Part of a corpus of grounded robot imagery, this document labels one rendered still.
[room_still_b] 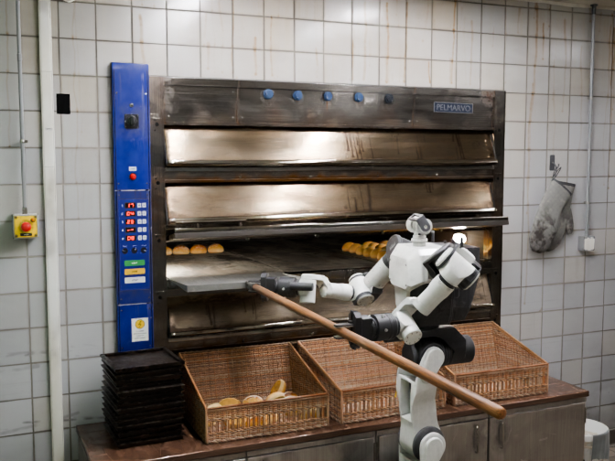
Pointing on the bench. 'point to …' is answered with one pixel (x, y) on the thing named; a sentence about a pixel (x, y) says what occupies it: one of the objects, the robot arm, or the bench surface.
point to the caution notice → (139, 329)
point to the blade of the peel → (221, 281)
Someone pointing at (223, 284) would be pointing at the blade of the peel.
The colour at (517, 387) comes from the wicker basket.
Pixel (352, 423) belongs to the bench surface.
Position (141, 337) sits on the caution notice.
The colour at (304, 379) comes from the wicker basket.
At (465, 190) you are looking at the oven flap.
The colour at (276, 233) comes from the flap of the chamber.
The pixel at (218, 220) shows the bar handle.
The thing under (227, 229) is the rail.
